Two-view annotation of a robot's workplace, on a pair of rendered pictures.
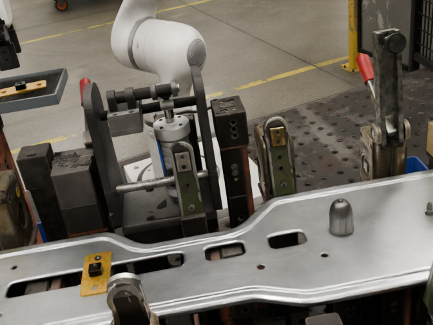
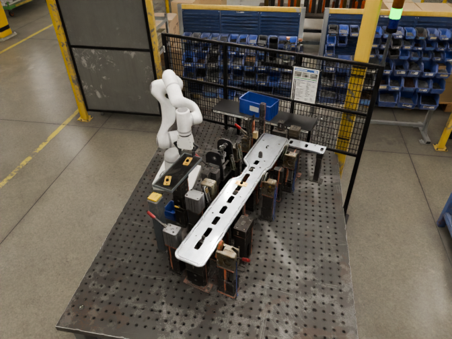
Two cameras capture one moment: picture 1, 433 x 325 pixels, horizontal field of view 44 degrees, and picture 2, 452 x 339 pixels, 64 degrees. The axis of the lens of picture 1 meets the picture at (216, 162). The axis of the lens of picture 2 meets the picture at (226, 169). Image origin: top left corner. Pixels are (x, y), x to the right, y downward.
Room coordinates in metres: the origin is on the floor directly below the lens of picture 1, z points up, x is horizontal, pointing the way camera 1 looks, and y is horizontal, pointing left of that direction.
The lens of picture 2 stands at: (-0.25, 1.84, 2.56)
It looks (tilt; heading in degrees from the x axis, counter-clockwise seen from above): 38 degrees down; 300
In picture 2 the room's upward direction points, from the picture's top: 1 degrees counter-clockwise
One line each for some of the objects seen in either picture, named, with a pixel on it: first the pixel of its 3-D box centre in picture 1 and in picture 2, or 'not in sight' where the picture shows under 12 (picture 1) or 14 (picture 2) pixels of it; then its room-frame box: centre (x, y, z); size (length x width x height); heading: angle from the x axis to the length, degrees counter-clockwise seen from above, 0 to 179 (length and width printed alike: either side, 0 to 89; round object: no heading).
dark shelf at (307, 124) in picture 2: not in sight; (263, 115); (0.82, -0.71, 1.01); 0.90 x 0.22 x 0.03; 3
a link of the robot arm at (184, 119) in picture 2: not in sight; (183, 119); (0.90, 0.31, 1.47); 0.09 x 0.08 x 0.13; 48
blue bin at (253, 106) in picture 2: not in sight; (258, 105); (0.86, -0.70, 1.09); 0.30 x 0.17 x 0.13; 175
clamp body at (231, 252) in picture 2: not in sight; (228, 270); (0.36, 0.76, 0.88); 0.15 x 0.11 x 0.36; 3
